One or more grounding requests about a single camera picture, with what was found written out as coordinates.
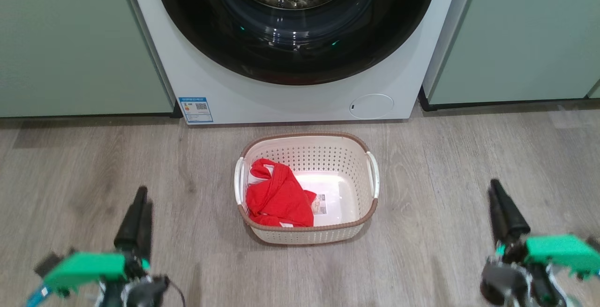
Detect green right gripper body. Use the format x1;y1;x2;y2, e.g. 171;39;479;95
496;234;600;279

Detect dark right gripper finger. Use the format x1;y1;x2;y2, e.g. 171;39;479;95
491;179;530;241
488;189;509;247

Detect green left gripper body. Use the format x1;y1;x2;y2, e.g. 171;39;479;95
43;251;150;296

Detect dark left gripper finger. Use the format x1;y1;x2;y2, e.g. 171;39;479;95
134;202;153;263
114;186;149;253

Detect red garment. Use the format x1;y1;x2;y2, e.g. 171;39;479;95
246;158;317;228

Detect round black glass washer door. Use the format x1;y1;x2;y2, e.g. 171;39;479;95
153;0;439;86

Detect white front-load washing machine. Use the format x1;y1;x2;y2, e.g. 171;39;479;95
126;0;479;125

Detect blue energy label sticker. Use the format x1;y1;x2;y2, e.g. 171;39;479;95
179;97;213;124

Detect round white filter cover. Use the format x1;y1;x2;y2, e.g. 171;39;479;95
349;93;394;120

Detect cream perforated laundry basket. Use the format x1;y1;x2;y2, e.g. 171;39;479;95
234;132;380;245

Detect tall pale green cabinet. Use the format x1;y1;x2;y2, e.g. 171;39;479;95
423;0;600;106

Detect wide pale green cabinet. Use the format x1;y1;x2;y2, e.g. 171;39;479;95
0;0;177;118

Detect blue left camera cable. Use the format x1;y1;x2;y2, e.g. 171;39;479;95
26;285;52;307

